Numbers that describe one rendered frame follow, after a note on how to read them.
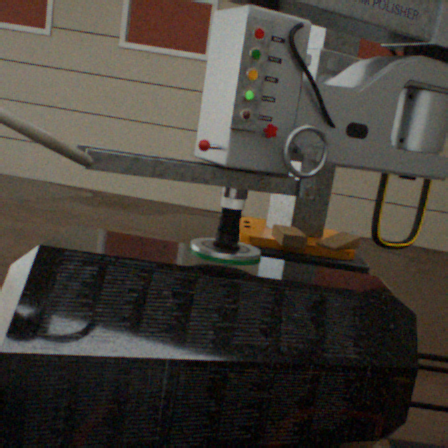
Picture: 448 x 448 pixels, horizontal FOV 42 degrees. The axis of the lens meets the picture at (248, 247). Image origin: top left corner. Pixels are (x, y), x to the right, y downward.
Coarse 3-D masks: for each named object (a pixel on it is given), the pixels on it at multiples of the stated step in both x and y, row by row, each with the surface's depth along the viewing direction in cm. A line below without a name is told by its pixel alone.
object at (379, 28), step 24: (240, 0) 163; (264, 0) 157; (288, 0) 154; (312, 0) 157; (336, 0) 160; (360, 0) 163; (384, 0) 167; (408, 0) 171; (432, 0) 176; (312, 24) 181; (336, 24) 175; (360, 24) 169; (384, 24) 169; (408, 24) 173; (432, 24) 177; (408, 48) 192; (432, 48) 185
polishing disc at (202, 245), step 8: (192, 240) 177; (200, 240) 179; (208, 240) 181; (216, 240) 182; (192, 248) 172; (200, 248) 169; (208, 248) 170; (216, 248) 172; (240, 248) 178; (248, 248) 179; (256, 248) 181; (216, 256) 166; (224, 256) 166; (232, 256) 166; (240, 256) 167; (248, 256) 169; (256, 256) 172
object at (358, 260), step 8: (264, 248) 242; (264, 256) 238; (272, 256) 238; (280, 256) 238; (288, 256) 238; (296, 256) 238; (304, 256) 239; (312, 256) 241; (320, 256) 244; (360, 256) 257; (312, 264) 239; (320, 264) 240; (328, 264) 240; (336, 264) 239; (344, 264) 240; (352, 264) 240; (360, 264) 241; (360, 272) 240; (368, 272) 241
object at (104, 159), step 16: (80, 144) 154; (96, 160) 146; (112, 160) 147; (128, 160) 149; (144, 160) 151; (160, 160) 153; (176, 160) 167; (144, 176) 152; (160, 176) 154; (176, 176) 157; (192, 176) 159; (208, 176) 161; (224, 176) 163; (240, 176) 166; (256, 176) 168; (272, 176) 171; (288, 176) 186; (272, 192) 172; (288, 192) 175
